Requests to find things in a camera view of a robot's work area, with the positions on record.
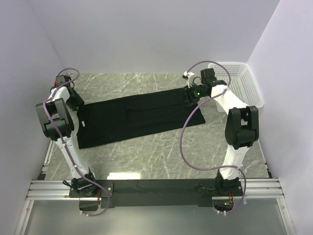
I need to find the aluminium rail frame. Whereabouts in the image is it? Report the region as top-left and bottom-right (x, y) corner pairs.
(13, 72), (294, 235)

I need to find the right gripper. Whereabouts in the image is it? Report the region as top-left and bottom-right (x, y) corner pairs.
(180, 82), (208, 107)

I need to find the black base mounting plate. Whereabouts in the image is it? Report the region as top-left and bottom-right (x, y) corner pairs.
(68, 178), (245, 209)

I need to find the white plastic mesh basket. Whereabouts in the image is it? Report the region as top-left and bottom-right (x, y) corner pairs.
(219, 62), (264, 109)

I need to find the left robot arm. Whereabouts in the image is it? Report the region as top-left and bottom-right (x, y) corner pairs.
(35, 74), (99, 197)

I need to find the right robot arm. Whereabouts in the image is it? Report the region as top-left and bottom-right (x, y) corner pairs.
(183, 68), (259, 195)

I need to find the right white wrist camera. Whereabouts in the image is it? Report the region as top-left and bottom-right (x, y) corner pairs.
(182, 71), (195, 87)

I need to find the black t-shirt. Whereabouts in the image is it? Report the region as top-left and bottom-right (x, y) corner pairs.
(77, 88), (196, 149)

